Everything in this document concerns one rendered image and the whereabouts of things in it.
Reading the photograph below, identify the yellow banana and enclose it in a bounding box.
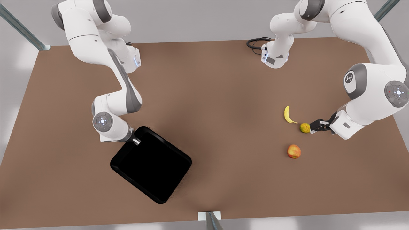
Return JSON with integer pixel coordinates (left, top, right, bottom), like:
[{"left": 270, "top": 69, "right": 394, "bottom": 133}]
[{"left": 284, "top": 106, "right": 298, "bottom": 124}]

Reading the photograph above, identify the black rectangular tray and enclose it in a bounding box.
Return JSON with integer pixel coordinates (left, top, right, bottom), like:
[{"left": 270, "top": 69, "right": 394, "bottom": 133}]
[{"left": 110, "top": 126, "right": 192, "bottom": 204}]

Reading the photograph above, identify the silver frame post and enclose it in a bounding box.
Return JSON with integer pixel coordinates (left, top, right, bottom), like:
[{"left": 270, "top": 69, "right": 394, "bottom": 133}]
[
  {"left": 374, "top": 0, "right": 401, "bottom": 22},
  {"left": 198, "top": 211, "right": 225, "bottom": 230},
  {"left": 0, "top": 3, "right": 51, "bottom": 51}
]

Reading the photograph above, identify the red-yellow apple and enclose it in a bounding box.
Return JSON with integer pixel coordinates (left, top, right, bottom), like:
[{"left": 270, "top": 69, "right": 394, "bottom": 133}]
[{"left": 287, "top": 144, "right": 302, "bottom": 159}]

